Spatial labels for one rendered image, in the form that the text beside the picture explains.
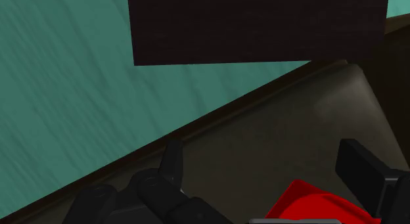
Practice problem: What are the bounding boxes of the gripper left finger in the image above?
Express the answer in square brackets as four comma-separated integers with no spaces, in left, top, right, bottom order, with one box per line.
[62,140,234,224]

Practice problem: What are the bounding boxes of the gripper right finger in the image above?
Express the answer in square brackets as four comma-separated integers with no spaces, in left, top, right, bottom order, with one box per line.
[334,138,410,224]

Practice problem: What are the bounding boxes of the red angular object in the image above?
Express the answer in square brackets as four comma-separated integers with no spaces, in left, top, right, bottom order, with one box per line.
[265,179,382,224]

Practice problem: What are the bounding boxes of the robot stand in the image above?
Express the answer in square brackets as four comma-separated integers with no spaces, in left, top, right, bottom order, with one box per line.
[127,0,390,66]

